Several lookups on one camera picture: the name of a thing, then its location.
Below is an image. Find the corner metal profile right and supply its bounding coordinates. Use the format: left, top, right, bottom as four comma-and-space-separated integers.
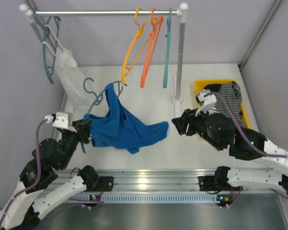
238, 0, 284, 71

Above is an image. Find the black white striped shirt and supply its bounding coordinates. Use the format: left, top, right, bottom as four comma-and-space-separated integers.
218, 81, 247, 128

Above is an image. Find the silver clothes rack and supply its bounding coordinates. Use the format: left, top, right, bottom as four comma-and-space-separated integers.
19, 3, 189, 117

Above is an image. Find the corner metal profile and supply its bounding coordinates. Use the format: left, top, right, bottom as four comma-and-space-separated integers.
238, 0, 284, 71
19, 0, 72, 230

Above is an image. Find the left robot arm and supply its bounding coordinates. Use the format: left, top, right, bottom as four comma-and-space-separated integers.
0, 120, 100, 230

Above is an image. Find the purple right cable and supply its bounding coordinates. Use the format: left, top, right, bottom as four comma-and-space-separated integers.
205, 92, 288, 204

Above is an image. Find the teal hanger with garment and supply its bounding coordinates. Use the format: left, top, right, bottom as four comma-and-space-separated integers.
32, 8, 61, 84

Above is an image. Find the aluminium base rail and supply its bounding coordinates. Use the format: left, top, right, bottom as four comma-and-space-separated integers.
76, 168, 285, 203

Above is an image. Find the orange hanger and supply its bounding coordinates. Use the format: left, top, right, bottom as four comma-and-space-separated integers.
140, 8, 163, 88

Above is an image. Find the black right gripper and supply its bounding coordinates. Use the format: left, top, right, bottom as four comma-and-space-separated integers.
172, 104, 224, 151

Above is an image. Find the dark blue-grey hanger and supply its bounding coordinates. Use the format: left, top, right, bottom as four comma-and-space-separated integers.
81, 78, 126, 153

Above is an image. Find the white garment on hanger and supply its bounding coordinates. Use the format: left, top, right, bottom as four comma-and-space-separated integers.
54, 39, 95, 114

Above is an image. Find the blue tank top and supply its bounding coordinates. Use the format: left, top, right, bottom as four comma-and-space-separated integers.
83, 83, 169, 154

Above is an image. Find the yellow hanger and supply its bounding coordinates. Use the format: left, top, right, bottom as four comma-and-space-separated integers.
120, 7, 156, 84

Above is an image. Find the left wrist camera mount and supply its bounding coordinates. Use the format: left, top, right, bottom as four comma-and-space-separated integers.
45, 112, 76, 132

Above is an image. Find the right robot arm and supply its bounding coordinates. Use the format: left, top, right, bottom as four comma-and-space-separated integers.
171, 109, 288, 195

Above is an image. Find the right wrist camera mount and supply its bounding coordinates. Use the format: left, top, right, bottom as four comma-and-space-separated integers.
195, 90, 218, 117

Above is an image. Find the purple cable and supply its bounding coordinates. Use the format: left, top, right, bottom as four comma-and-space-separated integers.
205, 92, 288, 204
0, 119, 104, 230

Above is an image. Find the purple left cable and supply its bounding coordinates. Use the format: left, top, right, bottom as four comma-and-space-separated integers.
0, 119, 104, 230

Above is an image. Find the yellow plastic bin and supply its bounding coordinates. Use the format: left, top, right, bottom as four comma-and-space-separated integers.
194, 79, 251, 128

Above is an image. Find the corner metal profile left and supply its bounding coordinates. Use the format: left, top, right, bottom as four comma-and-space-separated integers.
19, 0, 72, 230

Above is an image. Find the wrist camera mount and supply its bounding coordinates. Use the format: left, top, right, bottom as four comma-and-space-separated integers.
195, 90, 218, 117
45, 112, 76, 132

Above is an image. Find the black garment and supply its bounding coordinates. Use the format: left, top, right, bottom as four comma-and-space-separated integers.
202, 83, 222, 94

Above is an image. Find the teal hanger right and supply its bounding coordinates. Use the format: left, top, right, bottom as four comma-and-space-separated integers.
163, 8, 172, 89

